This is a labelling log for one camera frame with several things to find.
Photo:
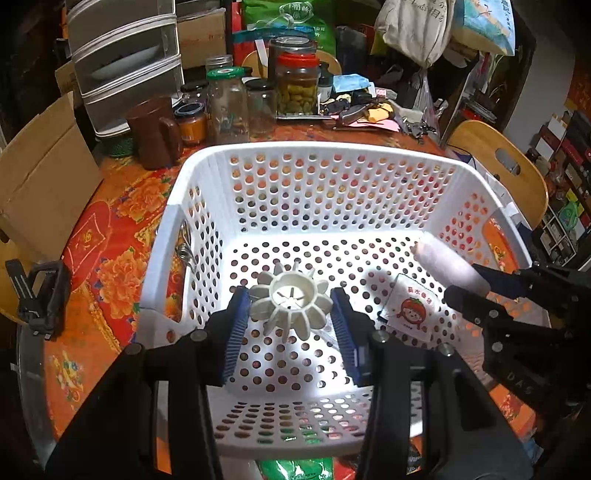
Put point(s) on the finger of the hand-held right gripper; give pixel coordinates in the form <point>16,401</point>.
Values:
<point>501,279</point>
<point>466,304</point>

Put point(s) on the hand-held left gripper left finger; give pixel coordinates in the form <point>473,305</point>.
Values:
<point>236,332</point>

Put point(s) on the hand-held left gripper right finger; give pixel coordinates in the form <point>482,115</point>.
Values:
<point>347,334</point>

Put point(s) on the white soft roll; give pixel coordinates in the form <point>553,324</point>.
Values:
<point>445,261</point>

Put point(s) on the white plastic gear-shaped slicer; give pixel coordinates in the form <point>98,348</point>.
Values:
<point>291,302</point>

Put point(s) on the white perforated plastic basket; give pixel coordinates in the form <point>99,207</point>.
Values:
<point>323,207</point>

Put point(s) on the white packet with strawberry face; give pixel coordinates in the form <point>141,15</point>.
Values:
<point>411,314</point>

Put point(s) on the metal spring clip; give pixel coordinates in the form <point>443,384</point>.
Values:
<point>185,254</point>

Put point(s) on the shelf with boxes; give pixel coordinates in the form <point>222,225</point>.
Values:
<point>563,184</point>

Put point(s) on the green packet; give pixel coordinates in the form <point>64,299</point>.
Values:
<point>295,468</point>

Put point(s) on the clear plastic bag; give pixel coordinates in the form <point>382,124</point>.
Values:
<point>424,101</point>

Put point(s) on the black clamp stand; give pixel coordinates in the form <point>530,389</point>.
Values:
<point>44,295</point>

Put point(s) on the orange jar with dark lid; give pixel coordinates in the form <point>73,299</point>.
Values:
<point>191,124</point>

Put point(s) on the brown mug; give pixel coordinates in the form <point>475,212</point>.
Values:
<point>150,134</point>

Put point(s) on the metal tray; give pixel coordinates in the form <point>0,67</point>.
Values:
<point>323,116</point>

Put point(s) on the empty glass jar black lid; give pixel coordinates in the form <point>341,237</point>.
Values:
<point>261,110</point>

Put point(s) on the glass jar with green lid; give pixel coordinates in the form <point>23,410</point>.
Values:
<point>228,108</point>

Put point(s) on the small glass jar black lid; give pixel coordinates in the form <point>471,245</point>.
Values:
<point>194,90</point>

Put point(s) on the blue face mask packet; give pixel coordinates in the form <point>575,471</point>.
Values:
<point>350,83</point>

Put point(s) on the open cardboard box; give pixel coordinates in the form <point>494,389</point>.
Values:
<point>41,175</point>

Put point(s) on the pickle jar with red lid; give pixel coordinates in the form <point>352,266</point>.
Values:
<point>298,87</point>

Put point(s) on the blue and white bag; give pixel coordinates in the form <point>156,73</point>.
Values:
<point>485,23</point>

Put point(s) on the beige tote bag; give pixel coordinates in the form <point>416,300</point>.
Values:
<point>415,27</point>

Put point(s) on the small lidless glass jar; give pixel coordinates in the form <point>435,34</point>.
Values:
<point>219,62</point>

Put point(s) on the round-backed wooden chair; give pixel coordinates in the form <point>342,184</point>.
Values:
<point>330,62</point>

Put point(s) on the red paper bag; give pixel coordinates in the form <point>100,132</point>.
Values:
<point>244,46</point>

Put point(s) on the large glass jar black lid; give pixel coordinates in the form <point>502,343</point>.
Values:
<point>291,46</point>

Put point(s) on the closed cardboard box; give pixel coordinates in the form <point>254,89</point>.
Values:
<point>201,37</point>

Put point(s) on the white drawer organiser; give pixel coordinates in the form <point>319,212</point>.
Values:
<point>124,55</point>

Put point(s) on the green printed bag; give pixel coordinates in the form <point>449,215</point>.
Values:
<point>295,23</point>

